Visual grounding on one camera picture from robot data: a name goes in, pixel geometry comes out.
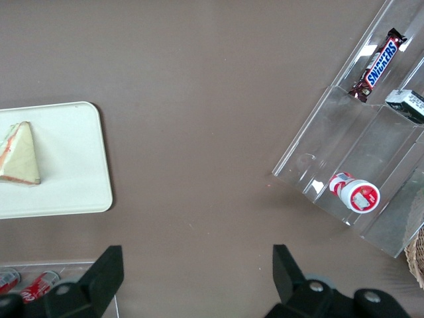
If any clear acrylic stepped stand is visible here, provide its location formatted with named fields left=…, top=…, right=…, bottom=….
left=271, top=0, right=424, bottom=259

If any brown Snickers bar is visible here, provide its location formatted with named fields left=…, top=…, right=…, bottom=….
left=347, top=27, right=408, bottom=103

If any triangular sandwich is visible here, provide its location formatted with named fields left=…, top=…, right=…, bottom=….
left=0, top=121, right=42, bottom=186

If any beige plastic tray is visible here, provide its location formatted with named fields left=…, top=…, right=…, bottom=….
left=0, top=101, right=114, bottom=220

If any red cola bottle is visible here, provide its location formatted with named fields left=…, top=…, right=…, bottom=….
left=20, top=270, right=61, bottom=304
left=0, top=268, right=21, bottom=295

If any red white yogurt cup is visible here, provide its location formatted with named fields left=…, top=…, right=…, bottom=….
left=328, top=171, right=381, bottom=215

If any black white snack box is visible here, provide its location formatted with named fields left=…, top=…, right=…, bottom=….
left=384, top=89, right=424, bottom=126

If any clear acrylic bottle rack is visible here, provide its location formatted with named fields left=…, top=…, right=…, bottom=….
left=0, top=261, right=119, bottom=318

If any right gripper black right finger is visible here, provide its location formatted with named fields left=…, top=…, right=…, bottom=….
left=264, top=244, right=337, bottom=318

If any small light wicker basket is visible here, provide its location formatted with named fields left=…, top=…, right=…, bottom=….
left=403, top=227, right=424, bottom=289

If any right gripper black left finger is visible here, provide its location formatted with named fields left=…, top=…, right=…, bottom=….
left=42, top=244, right=125, bottom=318

